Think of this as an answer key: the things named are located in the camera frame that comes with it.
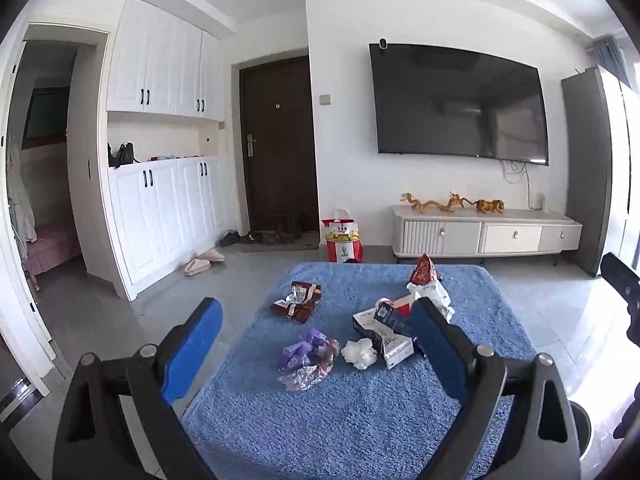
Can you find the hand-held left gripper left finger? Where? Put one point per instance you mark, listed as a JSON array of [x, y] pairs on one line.
[[195, 345]]

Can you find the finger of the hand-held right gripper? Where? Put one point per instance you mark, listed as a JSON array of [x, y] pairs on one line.
[[625, 285]]

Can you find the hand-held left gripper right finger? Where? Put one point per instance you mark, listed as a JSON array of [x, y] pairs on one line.
[[435, 347]]

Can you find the white plastic bag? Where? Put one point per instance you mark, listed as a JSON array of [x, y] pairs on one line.
[[435, 292]]

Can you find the white tissue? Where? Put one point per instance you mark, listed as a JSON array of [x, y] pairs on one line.
[[360, 352]]

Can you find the purple plastic bag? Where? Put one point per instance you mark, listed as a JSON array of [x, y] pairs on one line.
[[295, 350]]

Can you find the round white trash bin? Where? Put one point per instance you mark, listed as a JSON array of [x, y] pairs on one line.
[[581, 425]]

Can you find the white carton box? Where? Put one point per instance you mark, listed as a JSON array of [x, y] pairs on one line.
[[395, 351]]

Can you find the dark blue printed packet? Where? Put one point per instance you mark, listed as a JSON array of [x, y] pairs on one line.
[[395, 321]]

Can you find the red snack bag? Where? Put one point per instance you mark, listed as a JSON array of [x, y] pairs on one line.
[[424, 272]]

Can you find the pink slipper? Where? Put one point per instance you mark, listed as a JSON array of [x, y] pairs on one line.
[[196, 267], [214, 255]]

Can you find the brown snack wrapper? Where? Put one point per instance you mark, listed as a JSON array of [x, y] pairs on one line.
[[302, 312]]

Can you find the clear crumpled plastic wrapper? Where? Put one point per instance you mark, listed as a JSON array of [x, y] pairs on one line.
[[306, 378]]

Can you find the small white router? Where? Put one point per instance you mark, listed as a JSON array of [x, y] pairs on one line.
[[538, 201]]

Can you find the grey refrigerator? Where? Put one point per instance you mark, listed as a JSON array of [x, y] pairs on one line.
[[590, 170]]

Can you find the white television cabinet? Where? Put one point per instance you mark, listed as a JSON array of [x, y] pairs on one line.
[[510, 237]]

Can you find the blue fluffy blanket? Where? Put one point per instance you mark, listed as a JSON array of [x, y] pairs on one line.
[[325, 410]]

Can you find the row of dark shoes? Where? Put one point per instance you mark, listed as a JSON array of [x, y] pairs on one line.
[[265, 236]]

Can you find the white shoe cabinet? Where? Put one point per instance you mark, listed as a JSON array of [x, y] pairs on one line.
[[150, 220]]

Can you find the red and white paper bag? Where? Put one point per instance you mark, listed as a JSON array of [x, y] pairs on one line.
[[342, 245]]

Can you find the golden dragon figurine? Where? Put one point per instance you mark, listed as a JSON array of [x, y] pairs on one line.
[[430, 205]]

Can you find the golden tiger figurine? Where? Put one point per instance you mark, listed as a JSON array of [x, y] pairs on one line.
[[490, 206]]

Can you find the pink bed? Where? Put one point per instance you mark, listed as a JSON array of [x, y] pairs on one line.
[[52, 245]]

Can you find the black handbag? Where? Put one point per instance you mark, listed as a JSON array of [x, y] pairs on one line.
[[126, 154]]

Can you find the dark brown entrance door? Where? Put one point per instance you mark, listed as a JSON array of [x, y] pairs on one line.
[[280, 150]]

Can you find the hanging light garment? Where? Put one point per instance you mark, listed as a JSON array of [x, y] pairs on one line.
[[21, 200]]

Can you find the grey curtain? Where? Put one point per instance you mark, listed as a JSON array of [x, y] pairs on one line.
[[612, 57]]

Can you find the wall-mounted black television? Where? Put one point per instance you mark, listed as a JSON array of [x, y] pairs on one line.
[[450, 100]]

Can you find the wall light switch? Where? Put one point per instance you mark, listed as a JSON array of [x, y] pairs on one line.
[[325, 100]]

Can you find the white wall cabinet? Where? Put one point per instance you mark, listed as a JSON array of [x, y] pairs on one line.
[[155, 60]]

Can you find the small white camera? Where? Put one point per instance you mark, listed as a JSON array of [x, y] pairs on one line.
[[383, 43]]

